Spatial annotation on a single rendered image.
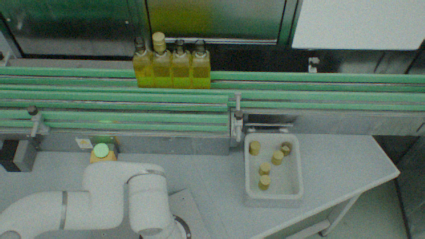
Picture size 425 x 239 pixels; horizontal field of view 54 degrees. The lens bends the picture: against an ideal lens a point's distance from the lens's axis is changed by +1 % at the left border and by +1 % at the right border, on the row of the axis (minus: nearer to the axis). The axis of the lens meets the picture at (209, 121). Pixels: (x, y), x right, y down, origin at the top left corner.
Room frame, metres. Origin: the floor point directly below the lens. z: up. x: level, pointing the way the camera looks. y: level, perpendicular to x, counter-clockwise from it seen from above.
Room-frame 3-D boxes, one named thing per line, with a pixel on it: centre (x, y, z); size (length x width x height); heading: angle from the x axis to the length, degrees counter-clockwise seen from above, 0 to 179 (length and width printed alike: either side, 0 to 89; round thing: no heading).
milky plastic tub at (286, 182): (0.58, -0.20, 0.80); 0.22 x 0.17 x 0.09; 178
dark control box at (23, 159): (0.63, 0.63, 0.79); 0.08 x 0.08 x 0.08; 88
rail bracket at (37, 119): (0.65, 0.52, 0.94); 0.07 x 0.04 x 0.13; 178
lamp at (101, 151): (0.63, 0.35, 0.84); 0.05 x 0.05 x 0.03
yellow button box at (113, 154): (0.62, 0.35, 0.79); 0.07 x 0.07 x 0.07; 88
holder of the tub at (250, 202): (0.61, -0.20, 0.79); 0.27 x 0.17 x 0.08; 178
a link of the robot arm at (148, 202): (0.36, 0.15, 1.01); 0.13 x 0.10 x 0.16; 7
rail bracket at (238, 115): (0.68, -0.09, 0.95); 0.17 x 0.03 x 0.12; 178
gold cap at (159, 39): (0.81, 0.14, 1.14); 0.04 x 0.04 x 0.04
